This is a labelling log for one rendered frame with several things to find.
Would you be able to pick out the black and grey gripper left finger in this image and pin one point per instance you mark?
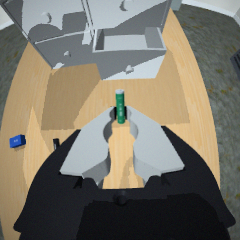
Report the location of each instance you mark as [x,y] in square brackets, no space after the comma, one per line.
[84,154]

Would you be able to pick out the green aaa battery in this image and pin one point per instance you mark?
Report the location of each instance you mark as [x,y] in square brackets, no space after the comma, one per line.
[120,103]

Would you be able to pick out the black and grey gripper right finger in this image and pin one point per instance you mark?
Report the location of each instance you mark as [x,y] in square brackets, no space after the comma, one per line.
[159,151]

